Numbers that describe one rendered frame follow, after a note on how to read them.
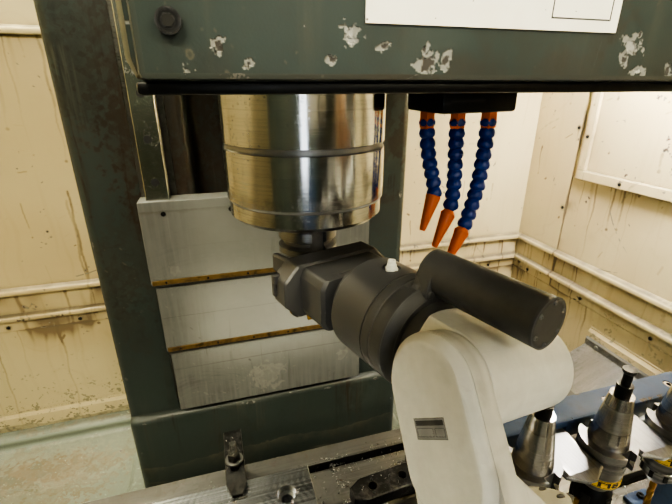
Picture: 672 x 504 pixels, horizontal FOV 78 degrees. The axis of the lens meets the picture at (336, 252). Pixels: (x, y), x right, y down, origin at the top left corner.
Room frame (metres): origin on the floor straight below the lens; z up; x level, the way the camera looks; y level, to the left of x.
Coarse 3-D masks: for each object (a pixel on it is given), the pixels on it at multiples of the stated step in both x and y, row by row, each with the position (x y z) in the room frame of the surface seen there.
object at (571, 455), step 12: (564, 432) 0.40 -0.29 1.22; (564, 444) 0.38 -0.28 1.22; (576, 444) 0.38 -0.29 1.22; (564, 456) 0.37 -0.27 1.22; (576, 456) 0.37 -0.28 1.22; (588, 456) 0.37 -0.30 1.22; (564, 468) 0.35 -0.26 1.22; (576, 468) 0.35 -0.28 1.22; (588, 468) 0.35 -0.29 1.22; (600, 468) 0.35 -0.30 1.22; (576, 480) 0.34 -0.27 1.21; (588, 480) 0.34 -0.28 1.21
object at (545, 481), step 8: (512, 448) 0.37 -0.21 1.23; (560, 464) 0.35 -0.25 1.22; (520, 472) 0.34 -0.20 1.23; (552, 472) 0.34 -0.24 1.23; (560, 472) 0.34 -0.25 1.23; (528, 480) 0.33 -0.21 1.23; (536, 480) 0.33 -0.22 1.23; (544, 480) 0.33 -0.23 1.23; (552, 480) 0.34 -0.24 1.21; (560, 480) 0.33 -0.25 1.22; (552, 488) 0.33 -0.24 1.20
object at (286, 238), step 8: (280, 232) 0.42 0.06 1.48; (320, 232) 0.41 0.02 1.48; (328, 232) 0.41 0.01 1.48; (280, 240) 0.43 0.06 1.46; (288, 240) 0.41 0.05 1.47; (296, 240) 0.40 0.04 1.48; (304, 240) 0.40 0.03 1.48; (312, 240) 0.41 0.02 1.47; (320, 240) 0.41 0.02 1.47; (328, 240) 0.41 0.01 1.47; (280, 248) 0.42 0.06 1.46; (288, 248) 0.41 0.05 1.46; (296, 248) 0.41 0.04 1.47; (304, 248) 0.40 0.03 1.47; (312, 248) 0.41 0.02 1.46; (320, 248) 0.41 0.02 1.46; (328, 248) 0.41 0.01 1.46
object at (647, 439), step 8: (640, 424) 0.42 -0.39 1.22; (632, 432) 0.40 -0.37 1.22; (640, 432) 0.40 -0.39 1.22; (648, 432) 0.40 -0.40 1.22; (656, 432) 0.40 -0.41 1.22; (640, 440) 0.39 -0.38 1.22; (648, 440) 0.39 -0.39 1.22; (656, 440) 0.39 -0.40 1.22; (664, 440) 0.39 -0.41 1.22; (640, 448) 0.38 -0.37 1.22; (648, 448) 0.38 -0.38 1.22; (656, 448) 0.38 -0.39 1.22; (664, 448) 0.38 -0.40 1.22; (640, 456) 0.37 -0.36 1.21; (648, 456) 0.37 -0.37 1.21; (656, 456) 0.37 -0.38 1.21; (664, 456) 0.37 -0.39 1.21
